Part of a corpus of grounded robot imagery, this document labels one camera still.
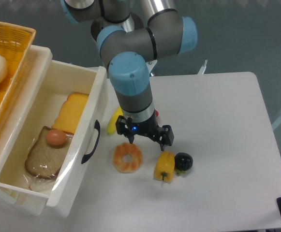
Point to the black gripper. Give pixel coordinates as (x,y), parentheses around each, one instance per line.
(148,128)

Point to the white robot mount bracket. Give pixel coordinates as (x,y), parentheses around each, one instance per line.
(150,66)

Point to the yellow toast slice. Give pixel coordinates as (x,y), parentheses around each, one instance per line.
(71,112)

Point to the brown bread slice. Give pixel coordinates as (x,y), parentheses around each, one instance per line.
(44,161)

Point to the black round fruit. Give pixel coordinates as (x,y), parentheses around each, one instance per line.
(183,162)

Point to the white bracket right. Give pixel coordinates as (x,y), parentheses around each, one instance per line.
(203,68)

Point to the white drawer cabinet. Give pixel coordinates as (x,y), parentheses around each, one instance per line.
(31,77)

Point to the white drawer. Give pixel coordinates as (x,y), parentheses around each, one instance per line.
(59,82)

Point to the orange wicker basket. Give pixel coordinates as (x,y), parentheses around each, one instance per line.
(15,40)

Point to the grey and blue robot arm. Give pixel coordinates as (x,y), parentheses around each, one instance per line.
(126,52)

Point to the brown egg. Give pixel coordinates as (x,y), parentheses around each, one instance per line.
(55,137)

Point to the orange glazed donut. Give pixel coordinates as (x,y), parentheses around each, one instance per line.
(127,158)

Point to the yellow bell pepper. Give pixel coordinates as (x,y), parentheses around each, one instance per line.
(164,168)

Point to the yellow banana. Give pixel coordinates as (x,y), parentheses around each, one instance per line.
(111,126)

